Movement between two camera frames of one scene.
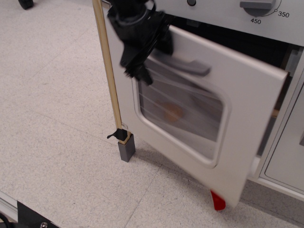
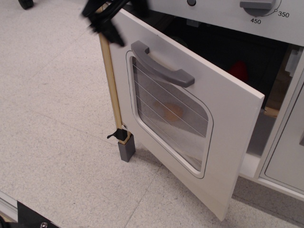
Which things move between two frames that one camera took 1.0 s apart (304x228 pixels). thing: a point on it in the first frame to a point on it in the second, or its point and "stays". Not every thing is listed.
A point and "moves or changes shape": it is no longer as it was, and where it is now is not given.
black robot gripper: (139, 28) to (98, 20)
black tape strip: (120, 134) stays
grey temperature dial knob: (257, 8) stays
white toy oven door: (206, 112) moves or changes shape
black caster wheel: (26, 4) stays
